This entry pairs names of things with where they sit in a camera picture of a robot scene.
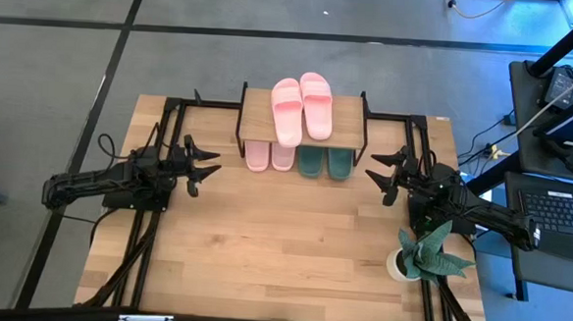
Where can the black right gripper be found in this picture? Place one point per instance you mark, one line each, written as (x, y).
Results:
(412, 176)

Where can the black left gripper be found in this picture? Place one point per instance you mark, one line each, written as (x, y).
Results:
(177, 163)

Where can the green slide sandal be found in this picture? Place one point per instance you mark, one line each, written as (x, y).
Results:
(340, 163)
(311, 162)

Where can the pale pink slide sandal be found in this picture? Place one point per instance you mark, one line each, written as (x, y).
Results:
(257, 156)
(283, 158)

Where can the coral pink slide sandal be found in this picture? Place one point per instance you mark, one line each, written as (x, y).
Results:
(286, 114)
(316, 105)

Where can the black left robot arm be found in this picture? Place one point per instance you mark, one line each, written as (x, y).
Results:
(89, 179)

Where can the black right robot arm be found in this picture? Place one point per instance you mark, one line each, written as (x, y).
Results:
(490, 213)

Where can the green plant in white pot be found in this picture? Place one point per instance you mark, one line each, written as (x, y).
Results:
(426, 258)

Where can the yellow power plug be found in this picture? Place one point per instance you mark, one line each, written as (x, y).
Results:
(497, 153)

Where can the black office desk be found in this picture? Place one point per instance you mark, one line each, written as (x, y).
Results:
(524, 119)
(555, 273)

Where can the black computer keyboard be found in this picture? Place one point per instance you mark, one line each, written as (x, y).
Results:
(554, 211)

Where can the black power adapter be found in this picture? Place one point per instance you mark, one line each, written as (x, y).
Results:
(559, 86)

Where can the wooden shelf black metal frame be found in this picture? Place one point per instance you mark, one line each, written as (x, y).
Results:
(347, 127)

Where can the black aluminium rig frame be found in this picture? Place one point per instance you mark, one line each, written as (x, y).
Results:
(170, 104)

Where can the silver metal bracket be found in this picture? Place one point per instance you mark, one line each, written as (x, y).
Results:
(145, 319)

